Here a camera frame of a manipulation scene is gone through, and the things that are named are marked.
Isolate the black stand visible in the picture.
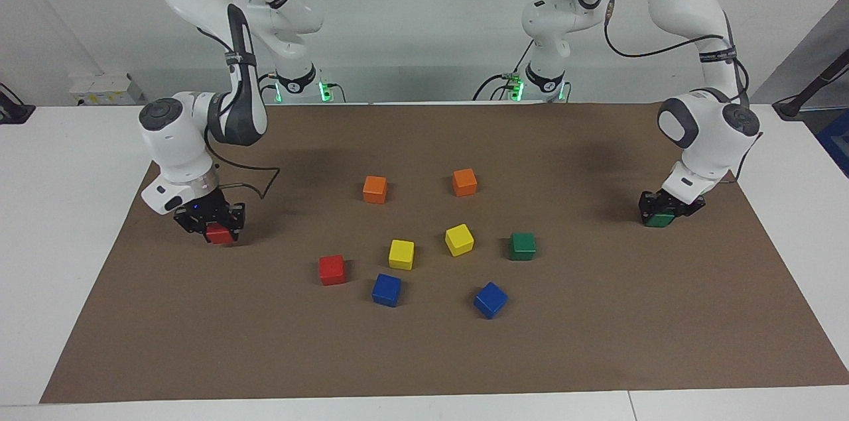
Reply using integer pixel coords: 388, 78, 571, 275
773, 48, 849, 120

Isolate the orange wooden block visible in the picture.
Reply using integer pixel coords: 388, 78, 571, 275
362, 175, 388, 205
452, 168, 478, 198

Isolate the brown table mat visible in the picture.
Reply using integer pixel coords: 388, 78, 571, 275
40, 103, 849, 404

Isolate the blue crate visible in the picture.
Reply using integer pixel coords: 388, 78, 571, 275
815, 109, 849, 178

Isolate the white power strip box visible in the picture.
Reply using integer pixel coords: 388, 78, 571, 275
70, 73, 143, 105

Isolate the blue wooden block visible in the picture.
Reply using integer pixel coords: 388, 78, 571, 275
371, 274, 403, 308
474, 282, 509, 320

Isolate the yellow wooden block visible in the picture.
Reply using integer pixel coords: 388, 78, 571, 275
444, 223, 476, 257
388, 239, 415, 271

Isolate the black device base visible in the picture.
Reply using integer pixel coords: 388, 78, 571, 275
0, 83, 35, 125

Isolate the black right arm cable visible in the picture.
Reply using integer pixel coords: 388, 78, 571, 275
206, 143, 281, 200

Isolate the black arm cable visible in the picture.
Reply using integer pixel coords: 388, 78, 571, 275
206, 143, 281, 200
604, 0, 763, 183

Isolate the black right base cable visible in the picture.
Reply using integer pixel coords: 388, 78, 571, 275
250, 72, 278, 105

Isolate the black base cable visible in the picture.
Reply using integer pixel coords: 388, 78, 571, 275
472, 42, 537, 102
250, 72, 278, 105

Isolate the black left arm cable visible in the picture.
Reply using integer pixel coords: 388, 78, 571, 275
604, 0, 763, 183

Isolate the black left base cable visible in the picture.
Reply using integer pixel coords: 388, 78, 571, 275
472, 42, 537, 102

